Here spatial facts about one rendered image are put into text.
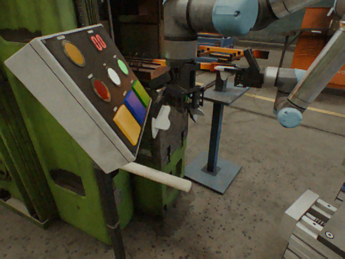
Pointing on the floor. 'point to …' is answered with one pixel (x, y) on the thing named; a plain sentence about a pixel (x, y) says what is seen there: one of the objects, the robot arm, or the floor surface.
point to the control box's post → (105, 190)
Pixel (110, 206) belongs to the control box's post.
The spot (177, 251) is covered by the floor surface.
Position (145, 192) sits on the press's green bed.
